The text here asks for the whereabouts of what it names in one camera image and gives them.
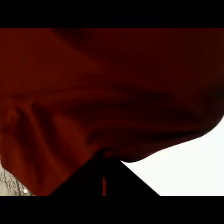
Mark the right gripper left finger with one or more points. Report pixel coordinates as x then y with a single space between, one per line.
83 181

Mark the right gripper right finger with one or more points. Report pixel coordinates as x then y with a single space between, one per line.
128 181

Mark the red garment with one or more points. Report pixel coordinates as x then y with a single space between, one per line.
100 93

